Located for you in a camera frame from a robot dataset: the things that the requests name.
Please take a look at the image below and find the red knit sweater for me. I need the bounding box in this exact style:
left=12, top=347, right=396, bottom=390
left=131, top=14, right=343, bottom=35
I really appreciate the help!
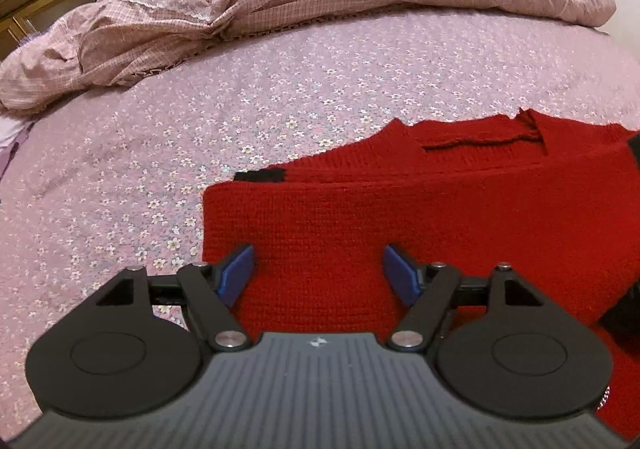
left=203, top=110, right=639, bottom=437

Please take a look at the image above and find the pink floral bed sheet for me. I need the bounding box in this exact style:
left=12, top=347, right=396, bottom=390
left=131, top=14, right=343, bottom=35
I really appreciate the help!
left=1, top=8, right=639, bottom=438

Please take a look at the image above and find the lavender pillow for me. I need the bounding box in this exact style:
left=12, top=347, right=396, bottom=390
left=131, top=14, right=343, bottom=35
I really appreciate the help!
left=0, top=113, right=34, bottom=177

